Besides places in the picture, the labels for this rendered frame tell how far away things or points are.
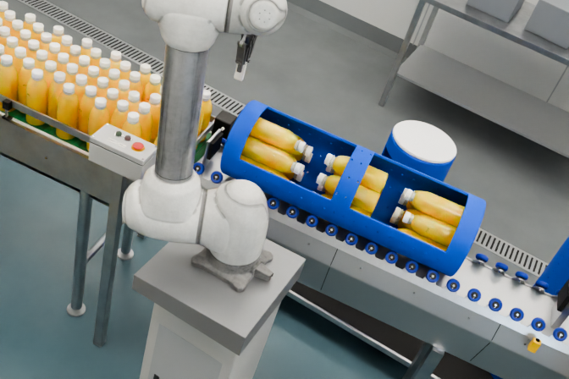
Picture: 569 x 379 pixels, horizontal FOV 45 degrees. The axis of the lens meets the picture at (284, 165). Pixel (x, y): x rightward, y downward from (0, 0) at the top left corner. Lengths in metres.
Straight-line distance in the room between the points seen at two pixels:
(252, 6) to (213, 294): 0.82
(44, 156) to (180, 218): 0.96
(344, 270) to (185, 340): 0.64
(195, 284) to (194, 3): 0.80
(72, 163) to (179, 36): 1.13
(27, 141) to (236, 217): 1.11
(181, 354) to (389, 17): 4.13
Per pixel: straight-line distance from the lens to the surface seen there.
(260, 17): 1.50
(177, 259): 1.99
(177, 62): 1.61
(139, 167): 2.25
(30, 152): 2.69
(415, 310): 2.46
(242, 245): 1.85
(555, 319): 2.51
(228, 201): 1.80
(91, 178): 2.58
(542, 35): 4.74
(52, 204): 3.65
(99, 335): 3.03
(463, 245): 2.25
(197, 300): 1.89
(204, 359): 2.12
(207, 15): 1.53
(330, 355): 3.27
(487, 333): 2.47
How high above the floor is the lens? 2.52
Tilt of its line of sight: 37 degrees down
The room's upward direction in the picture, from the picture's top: 18 degrees clockwise
